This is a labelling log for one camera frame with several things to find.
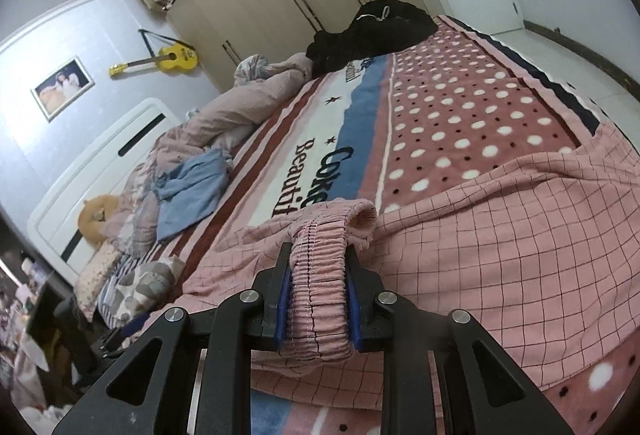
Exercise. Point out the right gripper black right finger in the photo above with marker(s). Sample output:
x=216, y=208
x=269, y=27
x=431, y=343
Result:
x=441, y=372

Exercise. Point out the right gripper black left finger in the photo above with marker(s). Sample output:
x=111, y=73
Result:
x=190, y=367

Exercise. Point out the blue folded garment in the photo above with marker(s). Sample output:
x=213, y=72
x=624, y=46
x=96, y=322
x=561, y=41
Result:
x=190, y=192

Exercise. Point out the pink striped quilt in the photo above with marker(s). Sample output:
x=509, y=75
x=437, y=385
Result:
x=259, y=88

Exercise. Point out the bear print cream cloth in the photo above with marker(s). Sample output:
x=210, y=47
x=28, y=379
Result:
x=136, y=288

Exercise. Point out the striped polka-dot bed blanket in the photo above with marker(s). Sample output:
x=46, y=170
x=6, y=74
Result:
x=396, y=129

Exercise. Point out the yellow ukulele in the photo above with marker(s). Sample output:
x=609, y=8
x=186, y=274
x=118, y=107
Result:
x=178, y=55

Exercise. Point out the pink checked pants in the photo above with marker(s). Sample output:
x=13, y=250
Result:
x=543, y=251

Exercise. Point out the white headboard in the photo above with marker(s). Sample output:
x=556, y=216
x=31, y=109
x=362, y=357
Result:
x=102, y=169

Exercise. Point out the orange plush toy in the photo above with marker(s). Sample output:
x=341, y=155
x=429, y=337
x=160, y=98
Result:
x=93, y=215

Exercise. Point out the black clothes pile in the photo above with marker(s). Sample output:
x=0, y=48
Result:
x=380, y=27

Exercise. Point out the framed wall photo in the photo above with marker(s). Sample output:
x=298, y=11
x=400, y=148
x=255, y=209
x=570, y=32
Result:
x=62, y=88

